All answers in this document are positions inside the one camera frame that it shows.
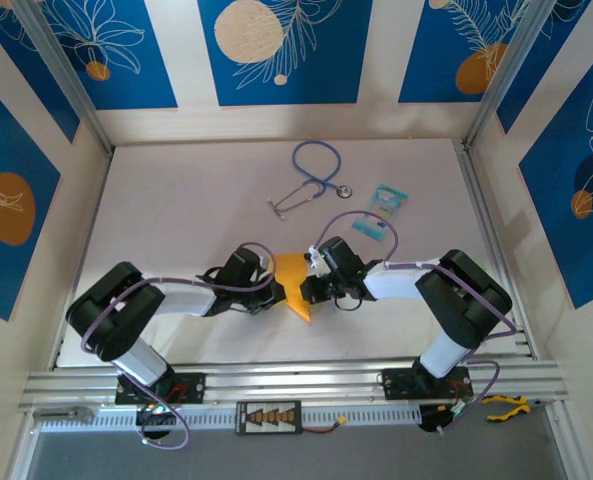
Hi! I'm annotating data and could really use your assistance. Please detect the blue wet wipes packet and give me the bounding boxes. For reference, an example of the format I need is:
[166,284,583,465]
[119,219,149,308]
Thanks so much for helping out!
[350,182,411,242]

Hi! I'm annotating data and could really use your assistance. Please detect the orange paper sheet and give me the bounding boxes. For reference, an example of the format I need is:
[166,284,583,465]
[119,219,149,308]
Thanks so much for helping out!
[274,252,318,324]

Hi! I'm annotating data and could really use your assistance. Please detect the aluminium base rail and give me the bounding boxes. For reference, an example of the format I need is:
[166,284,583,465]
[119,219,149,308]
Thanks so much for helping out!
[18,355,570,414]

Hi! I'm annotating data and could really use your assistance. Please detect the aluminium corner post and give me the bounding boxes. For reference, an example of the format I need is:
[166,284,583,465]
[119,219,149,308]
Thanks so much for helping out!
[11,0,115,154]
[461,0,553,154]

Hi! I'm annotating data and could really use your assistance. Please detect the slotted grey cable tray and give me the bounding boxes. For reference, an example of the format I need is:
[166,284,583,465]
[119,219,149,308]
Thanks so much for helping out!
[38,405,423,434]

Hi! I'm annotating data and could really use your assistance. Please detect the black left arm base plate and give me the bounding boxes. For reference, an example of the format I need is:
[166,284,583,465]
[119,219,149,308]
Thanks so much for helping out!
[114,370,207,406]

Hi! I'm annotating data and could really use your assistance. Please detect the yellow black pliers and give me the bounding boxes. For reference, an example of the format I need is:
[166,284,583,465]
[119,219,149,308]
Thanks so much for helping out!
[483,393,558,424]

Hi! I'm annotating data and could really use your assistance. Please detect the aluminium side rail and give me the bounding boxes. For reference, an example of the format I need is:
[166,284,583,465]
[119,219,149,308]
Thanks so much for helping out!
[453,139,540,360]

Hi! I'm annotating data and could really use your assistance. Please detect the small metal bracket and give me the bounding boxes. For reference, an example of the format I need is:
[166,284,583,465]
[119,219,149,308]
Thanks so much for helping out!
[33,407,95,424]

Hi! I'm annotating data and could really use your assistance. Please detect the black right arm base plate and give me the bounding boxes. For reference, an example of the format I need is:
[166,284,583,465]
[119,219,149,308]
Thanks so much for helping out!
[381,367,473,402]

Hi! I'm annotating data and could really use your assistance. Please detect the blue stethoscope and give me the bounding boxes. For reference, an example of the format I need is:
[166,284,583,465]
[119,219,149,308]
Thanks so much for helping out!
[265,139,355,221]

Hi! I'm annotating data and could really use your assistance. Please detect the black power distribution board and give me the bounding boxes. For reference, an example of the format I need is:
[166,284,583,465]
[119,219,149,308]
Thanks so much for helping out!
[235,399,303,436]

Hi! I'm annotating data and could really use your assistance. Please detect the red wire with yellow connector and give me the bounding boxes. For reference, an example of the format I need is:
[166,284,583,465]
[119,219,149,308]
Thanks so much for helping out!
[300,417,350,435]

